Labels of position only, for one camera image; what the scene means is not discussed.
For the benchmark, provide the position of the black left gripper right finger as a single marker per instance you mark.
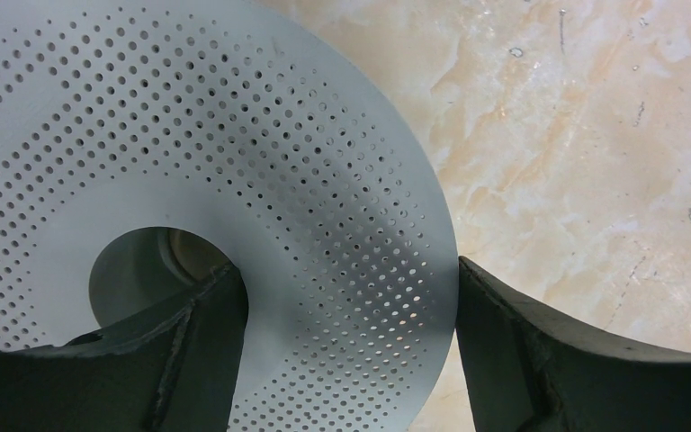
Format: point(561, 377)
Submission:
point(530, 367)

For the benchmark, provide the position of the white perforated cable spool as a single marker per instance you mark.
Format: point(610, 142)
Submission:
point(229, 121)

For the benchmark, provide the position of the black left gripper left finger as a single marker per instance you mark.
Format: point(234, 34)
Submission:
point(171, 367)

